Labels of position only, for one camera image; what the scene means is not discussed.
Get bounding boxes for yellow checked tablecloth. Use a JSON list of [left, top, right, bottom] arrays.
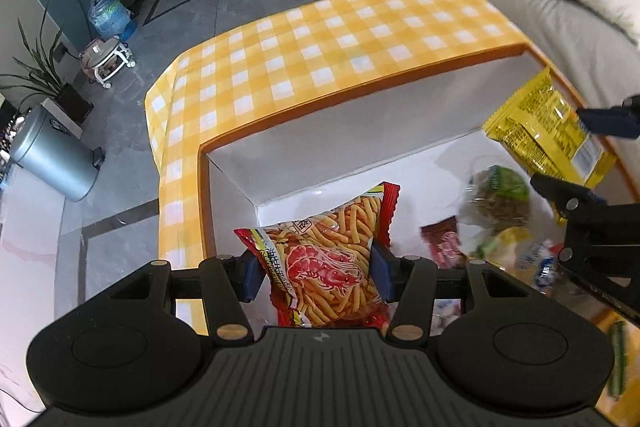
[[144, 0, 531, 338]]

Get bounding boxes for white cardboard box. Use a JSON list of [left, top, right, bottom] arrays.
[[197, 42, 640, 427]]

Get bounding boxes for green striped packet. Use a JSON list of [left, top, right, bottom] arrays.
[[607, 319, 640, 400]]

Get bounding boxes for dark red snack packet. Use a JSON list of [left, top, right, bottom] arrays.
[[420, 217, 468, 269]]

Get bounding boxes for white wheeled stool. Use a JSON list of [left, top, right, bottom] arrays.
[[80, 37, 137, 90]]

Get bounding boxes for shrimp stick snack packet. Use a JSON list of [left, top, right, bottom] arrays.
[[234, 181, 402, 330]]

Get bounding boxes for blue water bottle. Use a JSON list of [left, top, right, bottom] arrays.
[[82, 0, 137, 42]]

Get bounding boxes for grey pedal trash can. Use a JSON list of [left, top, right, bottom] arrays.
[[9, 103, 106, 202]]

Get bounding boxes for clear green-label snack packet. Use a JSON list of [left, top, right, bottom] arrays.
[[457, 164, 532, 228]]

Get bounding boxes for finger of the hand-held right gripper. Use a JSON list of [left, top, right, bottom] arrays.
[[575, 96, 640, 140], [530, 173, 640, 323]]

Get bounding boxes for beige sofa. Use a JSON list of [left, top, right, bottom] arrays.
[[452, 0, 640, 202]]

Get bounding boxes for yellow snack packet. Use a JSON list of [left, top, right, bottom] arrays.
[[482, 67, 618, 190]]

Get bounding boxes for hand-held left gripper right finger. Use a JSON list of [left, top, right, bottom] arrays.
[[370, 239, 533, 348]]

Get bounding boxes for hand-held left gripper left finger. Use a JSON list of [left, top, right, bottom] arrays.
[[107, 249, 268, 348]]

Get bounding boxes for blue and white snack packet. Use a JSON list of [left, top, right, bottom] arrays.
[[515, 239, 568, 295]]

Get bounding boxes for potted long-leaf plant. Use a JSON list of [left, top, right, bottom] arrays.
[[0, 9, 94, 122]]

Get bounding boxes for white low cabinet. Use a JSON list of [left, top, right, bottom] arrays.
[[0, 162, 68, 427]]

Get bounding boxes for clear yellow-green snack packet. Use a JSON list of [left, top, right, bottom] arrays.
[[472, 226, 533, 260]]

